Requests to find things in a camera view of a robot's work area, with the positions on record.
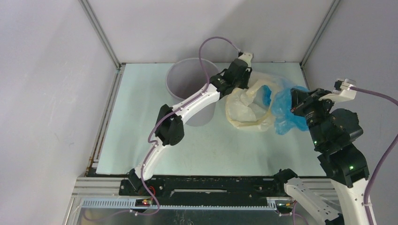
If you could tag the left aluminium corner post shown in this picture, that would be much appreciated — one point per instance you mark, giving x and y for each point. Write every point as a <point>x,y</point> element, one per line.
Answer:
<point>93,19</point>

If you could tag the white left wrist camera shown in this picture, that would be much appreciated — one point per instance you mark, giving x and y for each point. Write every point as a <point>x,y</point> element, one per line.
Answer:
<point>246,57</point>

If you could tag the grey plastic trash bin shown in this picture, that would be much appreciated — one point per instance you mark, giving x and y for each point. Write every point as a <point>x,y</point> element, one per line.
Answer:
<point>184,79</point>

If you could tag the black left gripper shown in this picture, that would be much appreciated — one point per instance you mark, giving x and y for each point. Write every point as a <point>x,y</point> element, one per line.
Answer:
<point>247,73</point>

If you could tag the blue translucent trash bag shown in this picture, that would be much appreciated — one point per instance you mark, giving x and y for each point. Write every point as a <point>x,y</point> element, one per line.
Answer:
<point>280,103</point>

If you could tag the right aluminium corner post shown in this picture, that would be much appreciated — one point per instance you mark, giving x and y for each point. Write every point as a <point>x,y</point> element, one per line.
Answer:
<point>321,29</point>

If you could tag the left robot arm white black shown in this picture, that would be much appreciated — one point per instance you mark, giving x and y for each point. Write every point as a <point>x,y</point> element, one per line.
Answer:
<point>169,127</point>

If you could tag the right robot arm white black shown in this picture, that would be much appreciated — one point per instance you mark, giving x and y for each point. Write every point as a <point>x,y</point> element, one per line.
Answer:
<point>333,132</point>

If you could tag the aluminium corner post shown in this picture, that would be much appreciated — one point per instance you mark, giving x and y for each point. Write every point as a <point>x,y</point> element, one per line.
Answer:
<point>93,19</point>
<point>321,29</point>

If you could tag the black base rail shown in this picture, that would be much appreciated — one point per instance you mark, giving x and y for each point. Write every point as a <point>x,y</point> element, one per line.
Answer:
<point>207,191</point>

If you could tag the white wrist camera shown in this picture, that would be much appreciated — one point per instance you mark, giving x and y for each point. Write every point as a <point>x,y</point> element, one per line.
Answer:
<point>246,57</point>
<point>342,91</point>

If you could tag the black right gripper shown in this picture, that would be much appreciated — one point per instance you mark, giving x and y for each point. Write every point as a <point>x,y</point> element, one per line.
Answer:
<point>298,101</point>

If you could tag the aluminium frame front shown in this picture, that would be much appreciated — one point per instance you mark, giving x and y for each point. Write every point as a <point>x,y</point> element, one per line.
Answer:
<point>96,201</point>

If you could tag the yellowish translucent trash bag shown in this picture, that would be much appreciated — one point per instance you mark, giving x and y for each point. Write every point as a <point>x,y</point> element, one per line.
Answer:
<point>250,109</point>

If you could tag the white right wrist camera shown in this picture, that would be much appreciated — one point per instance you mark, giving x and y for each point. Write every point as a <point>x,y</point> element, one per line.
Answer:
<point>342,91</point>

